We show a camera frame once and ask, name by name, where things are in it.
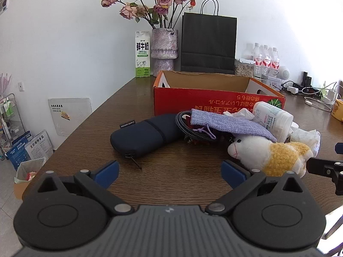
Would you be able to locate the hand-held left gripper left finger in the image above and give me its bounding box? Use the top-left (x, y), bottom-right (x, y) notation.
top-left (36, 160), bottom-right (134, 216)

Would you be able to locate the black paper bag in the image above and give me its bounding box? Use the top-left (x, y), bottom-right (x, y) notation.
top-left (180, 0), bottom-right (238, 75)

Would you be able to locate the black electronic device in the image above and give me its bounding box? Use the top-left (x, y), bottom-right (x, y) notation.
top-left (303, 86), bottom-right (322, 97)

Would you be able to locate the blue printed box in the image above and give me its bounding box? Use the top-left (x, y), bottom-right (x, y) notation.
top-left (6, 131), bottom-right (33, 170)

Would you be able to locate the white round speaker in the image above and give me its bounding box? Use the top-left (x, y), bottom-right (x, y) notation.
top-left (277, 66), bottom-right (290, 81)

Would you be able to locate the red label water bottle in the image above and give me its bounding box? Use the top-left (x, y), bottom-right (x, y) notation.
top-left (269, 47), bottom-right (281, 77)
top-left (252, 42), bottom-right (263, 79)
top-left (261, 44), bottom-right (272, 79)

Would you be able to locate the red cardboard box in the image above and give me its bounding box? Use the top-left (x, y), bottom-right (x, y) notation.
top-left (153, 70), bottom-right (287, 116)

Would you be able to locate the grey printed pack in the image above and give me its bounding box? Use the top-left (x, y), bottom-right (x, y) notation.
top-left (25, 130), bottom-right (54, 161)

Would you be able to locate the dried pink roses bouquet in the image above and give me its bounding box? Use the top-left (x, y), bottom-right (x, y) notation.
top-left (101, 0), bottom-right (196, 30)

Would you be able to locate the white printed box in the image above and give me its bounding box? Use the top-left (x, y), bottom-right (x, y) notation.
top-left (268, 76), bottom-right (283, 90)

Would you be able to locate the purple drawstring bag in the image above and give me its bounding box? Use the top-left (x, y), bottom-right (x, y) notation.
top-left (190, 109), bottom-right (277, 143)

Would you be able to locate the pink decorative grass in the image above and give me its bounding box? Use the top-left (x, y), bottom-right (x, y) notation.
top-left (0, 72), bottom-right (12, 97)

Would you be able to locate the cardboard trash box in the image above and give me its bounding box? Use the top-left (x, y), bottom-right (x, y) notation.
top-left (14, 157), bottom-right (47, 200)

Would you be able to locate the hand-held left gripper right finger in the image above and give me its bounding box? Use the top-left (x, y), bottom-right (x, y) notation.
top-left (205, 160), bottom-right (304, 216)

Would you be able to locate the white wall panel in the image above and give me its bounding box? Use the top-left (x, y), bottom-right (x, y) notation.
top-left (48, 98), bottom-right (92, 137)

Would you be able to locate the white cable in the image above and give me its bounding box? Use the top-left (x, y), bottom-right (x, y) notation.
top-left (305, 99), bottom-right (333, 112)

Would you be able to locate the dark blue zip pouch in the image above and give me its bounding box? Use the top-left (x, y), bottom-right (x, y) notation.
top-left (110, 113), bottom-right (185, 170)

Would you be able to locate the purple stone vase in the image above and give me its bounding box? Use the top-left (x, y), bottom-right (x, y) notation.
top-left (150, 27), bottom-right (179, 77)

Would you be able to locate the braided grey cable coil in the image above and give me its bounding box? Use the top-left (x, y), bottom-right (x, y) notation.
top-left (175, 111), bottom-right (215, 143)

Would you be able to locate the clear jar of seeds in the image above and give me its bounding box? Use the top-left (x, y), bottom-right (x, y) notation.
top-left (234, 58), bottom-right (254, 78)

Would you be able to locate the white and yellow plush sheep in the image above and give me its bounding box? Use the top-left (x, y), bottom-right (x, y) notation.
top-left (227, 135), bottom-right (314, 178)

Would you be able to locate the milk carton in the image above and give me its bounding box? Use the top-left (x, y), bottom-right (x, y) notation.
top-left (135, 31), bottom-right (151, 78)

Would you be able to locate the yellow printed box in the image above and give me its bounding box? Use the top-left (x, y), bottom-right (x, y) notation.
top-left (332, 99), bottom-right (343, 123)

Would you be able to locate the metal wire rack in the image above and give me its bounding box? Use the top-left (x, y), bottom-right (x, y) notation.
top-left (0, 93), bottom-right (23, 161)

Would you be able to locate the white plastic bottle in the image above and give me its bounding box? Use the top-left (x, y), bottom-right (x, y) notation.
top-left (252, 101), bottom-right (294, 143)

